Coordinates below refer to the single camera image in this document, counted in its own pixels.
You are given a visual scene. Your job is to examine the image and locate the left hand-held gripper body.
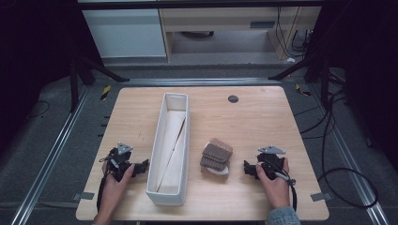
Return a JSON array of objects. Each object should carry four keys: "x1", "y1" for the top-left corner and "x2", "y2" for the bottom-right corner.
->
[{"x1": 107, "y1": 142, "x2": 139, "y2": 183}]

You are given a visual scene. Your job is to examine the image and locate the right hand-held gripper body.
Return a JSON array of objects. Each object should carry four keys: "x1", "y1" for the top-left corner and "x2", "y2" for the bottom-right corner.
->
[{"x1": 256, "y1": 144, "x2": 287, "y2": 182}]

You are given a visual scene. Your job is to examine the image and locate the long white storage box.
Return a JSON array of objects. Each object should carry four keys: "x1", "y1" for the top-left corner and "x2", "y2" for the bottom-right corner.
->
[{"x1": 145, "y1": 92, "x2": 191, "y2": 207}]

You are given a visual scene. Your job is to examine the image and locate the brown ribbed cloth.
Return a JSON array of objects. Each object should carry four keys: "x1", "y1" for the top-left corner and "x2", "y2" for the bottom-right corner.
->
[{"x1": 199, "y1": 137, "x2": 235, "y2": 176}]

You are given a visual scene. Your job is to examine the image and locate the person's right hand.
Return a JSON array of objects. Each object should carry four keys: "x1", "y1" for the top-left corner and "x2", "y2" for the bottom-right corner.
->
[{"x1": 254, "y1": 157, "x2": 291, "y2": 210}]

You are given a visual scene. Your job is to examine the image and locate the person's left hand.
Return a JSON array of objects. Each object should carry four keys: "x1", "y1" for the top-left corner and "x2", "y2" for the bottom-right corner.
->
[{"x1": 100, "y1": 161, "x2": 136, "y2": 217}]

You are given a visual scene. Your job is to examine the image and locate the grey tape strip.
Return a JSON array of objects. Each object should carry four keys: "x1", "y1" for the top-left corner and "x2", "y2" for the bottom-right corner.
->
[
  {"x1": 310, "y1": 192, "x2": 333, "y2": 203},
  {"x1": 72, "y1": 191, "x2": 96, "y2": 202}
]

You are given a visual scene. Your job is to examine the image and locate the yellow black striped tape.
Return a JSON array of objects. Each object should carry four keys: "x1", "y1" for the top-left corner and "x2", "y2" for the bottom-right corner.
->
[
  {"x1": 99, "y1": 84, "x2": 113, "y2": 101},
  {"x1": 295, "y1": 83, "x2": 313, "y2": 98}
]

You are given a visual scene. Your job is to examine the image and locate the black stand legs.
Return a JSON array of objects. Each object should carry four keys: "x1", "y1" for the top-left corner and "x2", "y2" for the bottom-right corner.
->
[
  {"x1": 68, "y1": 51, "x2": 131, "y2": 113},
  {"x1": 268, "y1": 54, "x2": 333, "y2": 111}
]

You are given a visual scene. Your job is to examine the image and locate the white cabinet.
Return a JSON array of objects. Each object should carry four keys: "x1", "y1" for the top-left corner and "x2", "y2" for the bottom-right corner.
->
[{"x1": 81, "y1": 7, "x2": 167, "y2": 59}]

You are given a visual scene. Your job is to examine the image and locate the light wooden background desk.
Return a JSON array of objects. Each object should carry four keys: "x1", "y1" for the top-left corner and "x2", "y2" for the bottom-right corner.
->
[{"x1": 158, "y1": 6, "x2": 323, "y2": 61}]

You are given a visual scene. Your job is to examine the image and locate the left hand-held gripper cable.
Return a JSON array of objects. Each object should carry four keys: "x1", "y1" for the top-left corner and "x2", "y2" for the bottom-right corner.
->
[{"x1": 96, "y1": 172, "x2": 111, "y2": 212}]

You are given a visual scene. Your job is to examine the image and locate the hand-held gripper cable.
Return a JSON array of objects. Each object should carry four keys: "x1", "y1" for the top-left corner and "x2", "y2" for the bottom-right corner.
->
[
  {"x1": 96, "y1": 172, "x2": 111, "y2": 212},
  {"x1": 273, "y1": 171, "x2": 299, "y2": 212}
]

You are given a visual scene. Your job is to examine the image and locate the right hand-held gripper cable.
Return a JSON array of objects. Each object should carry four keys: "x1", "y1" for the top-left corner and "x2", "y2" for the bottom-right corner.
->
[{"x1": 273, "y1": 171, "x2": 299, "y2": 212}]

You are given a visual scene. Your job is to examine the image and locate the aluminium floor rail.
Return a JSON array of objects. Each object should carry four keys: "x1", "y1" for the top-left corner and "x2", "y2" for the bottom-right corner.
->
[
  {"x1": 307, "y1": 83, "x2": 392, "y2": 225},
  {"x1": 9, "y1": 84, "x2": 92, "y2": 225}
]

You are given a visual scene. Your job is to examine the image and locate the black looped floor cable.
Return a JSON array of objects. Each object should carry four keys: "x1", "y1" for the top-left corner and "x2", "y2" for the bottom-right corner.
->
[{"x1": 294, "y1": 87, "x2": 380, "y2": 210}]

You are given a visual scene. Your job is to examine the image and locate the thin black floor cable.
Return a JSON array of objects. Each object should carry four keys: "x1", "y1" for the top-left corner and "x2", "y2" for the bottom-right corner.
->
[{"x1": 25, "y1": 99, "x2": 51, "y2": 120}]

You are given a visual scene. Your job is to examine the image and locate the black hanging desk cables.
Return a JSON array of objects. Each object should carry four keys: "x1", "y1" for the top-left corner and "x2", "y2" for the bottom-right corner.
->
[{"x1": 274, "y1": 7, "x2": 314, "y2": 59}]

